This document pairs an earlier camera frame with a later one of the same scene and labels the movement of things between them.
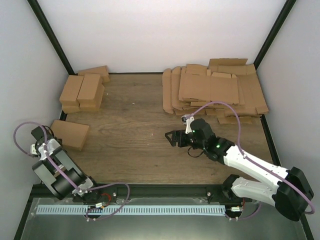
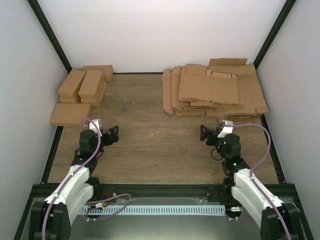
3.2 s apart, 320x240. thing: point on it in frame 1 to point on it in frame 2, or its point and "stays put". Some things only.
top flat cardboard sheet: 198,83 stays put
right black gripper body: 183,142 to 213,135
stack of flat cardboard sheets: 228,89 stays put
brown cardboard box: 72,134 to 69,114
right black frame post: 278,23 stays put
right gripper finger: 172,142 to 204,132
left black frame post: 40,16 stays put
